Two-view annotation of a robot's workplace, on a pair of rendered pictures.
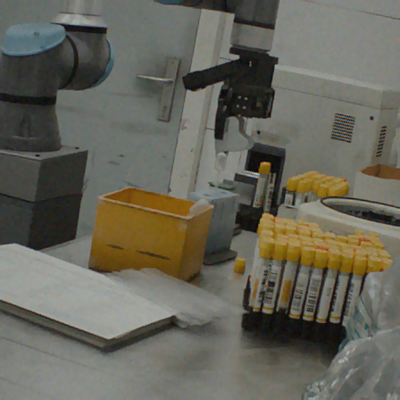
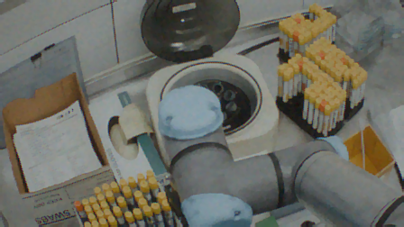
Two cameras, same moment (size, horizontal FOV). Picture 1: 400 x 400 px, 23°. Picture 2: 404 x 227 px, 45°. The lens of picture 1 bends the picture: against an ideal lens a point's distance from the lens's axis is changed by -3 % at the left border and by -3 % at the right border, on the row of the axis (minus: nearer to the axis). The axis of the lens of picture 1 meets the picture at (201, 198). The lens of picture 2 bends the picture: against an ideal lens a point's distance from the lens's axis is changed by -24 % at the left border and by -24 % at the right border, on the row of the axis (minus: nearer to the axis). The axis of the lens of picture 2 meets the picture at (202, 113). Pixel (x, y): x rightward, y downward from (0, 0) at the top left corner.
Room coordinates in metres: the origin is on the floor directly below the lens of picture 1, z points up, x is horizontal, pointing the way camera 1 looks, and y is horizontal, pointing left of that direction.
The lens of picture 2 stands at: (2.05, 0.36, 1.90)
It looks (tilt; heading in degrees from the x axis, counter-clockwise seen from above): 48 degrees down; 231
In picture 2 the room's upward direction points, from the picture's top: 4 degrees counter-clockwise
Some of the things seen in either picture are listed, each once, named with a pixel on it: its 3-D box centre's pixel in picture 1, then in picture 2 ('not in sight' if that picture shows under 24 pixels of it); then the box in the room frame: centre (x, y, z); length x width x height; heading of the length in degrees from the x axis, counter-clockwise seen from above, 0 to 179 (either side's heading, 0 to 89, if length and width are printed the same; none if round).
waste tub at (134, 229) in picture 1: (151, 236); (361, 168); (1.37, 0.06, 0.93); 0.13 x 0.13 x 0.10; 76
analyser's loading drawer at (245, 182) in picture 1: (252, 185); not in sight; (2.06, -0.10, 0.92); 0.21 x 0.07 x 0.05; 162
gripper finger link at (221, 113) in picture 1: (224, 114); not in sight; (1.73, -0.01, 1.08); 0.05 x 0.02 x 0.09; 162
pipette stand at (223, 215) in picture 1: (209, 224); (294, 195); (1.52, -0.02, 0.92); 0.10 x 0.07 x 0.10; 154
